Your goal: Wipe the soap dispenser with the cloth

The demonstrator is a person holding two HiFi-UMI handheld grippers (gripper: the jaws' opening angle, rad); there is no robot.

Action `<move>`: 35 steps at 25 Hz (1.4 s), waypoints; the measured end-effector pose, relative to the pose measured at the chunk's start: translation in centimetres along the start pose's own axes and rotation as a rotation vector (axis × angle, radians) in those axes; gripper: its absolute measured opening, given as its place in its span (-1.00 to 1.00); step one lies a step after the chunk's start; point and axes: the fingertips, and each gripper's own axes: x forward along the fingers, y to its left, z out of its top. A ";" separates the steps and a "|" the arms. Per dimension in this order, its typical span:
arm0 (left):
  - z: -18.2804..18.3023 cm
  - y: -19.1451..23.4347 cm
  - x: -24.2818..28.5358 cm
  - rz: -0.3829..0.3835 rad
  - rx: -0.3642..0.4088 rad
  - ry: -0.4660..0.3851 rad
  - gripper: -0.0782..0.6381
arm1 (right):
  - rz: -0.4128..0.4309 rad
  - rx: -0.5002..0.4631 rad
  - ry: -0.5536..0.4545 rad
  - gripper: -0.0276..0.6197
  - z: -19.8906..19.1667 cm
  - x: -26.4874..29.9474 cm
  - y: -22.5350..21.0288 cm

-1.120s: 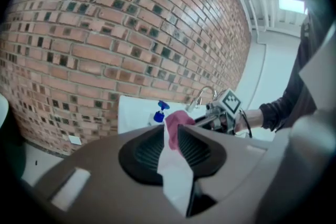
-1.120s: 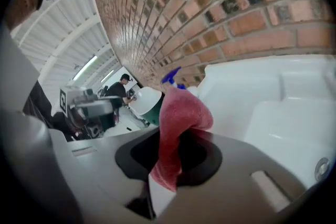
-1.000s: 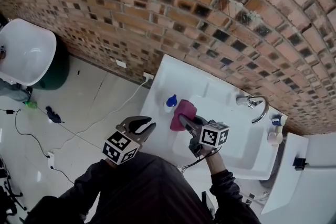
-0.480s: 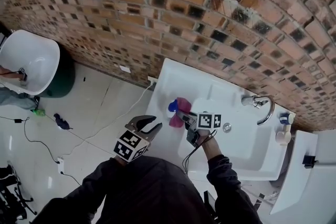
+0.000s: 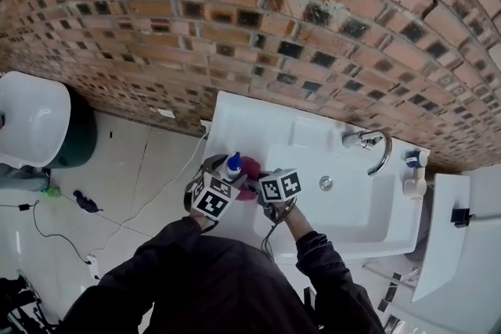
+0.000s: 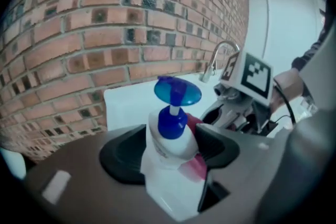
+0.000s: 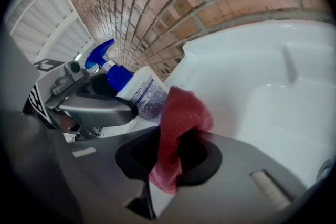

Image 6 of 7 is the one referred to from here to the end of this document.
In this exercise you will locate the person's right forearm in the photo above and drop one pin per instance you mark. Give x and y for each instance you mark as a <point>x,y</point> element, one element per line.
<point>291,86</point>

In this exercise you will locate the chrome curved faucet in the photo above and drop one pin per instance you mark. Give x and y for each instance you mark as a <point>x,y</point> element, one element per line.
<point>214,65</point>

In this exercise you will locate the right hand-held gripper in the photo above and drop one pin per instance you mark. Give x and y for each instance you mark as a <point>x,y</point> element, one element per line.
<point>249,84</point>

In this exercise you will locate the white rectangular sink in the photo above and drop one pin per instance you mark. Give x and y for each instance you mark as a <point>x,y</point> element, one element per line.
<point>126,110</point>

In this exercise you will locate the white round basin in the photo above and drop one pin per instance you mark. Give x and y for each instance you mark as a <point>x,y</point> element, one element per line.
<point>11,164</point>

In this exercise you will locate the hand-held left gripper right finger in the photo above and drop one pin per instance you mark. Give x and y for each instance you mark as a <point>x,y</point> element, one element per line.
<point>215,144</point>

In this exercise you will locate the white pump bottle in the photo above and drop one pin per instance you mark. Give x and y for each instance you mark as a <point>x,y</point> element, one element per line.
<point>170,144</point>

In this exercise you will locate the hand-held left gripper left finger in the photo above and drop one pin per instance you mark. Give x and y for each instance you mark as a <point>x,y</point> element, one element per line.
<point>123,154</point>

